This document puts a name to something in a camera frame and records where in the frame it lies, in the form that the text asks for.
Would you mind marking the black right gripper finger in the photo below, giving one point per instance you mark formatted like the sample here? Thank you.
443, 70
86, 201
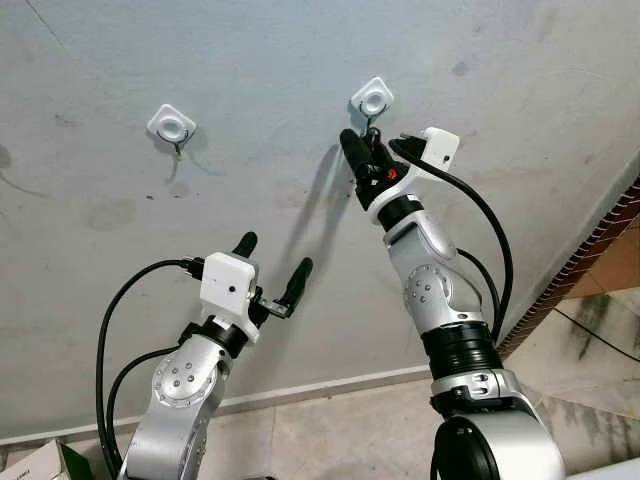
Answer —
355, 150
379, 148

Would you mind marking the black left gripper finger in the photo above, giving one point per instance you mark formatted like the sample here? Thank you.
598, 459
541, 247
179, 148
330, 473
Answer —
245, 245
300, 280

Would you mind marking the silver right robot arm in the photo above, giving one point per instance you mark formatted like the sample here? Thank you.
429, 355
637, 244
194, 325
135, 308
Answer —
430, 280

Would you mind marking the white and green cardboard box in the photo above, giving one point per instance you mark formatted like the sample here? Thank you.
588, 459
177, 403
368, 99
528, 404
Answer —
40, 465

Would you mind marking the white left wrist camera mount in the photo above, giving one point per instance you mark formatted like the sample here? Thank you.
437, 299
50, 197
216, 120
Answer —
228, 285

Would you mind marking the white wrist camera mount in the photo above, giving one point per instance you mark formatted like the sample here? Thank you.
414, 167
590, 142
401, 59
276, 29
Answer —
440, 150
228, 285

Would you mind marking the white adhesive wall hook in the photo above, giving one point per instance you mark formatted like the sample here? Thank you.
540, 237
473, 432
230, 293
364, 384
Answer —
372, 98
171, 124

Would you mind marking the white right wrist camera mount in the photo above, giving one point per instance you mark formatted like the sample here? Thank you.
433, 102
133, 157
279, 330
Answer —
440, 150

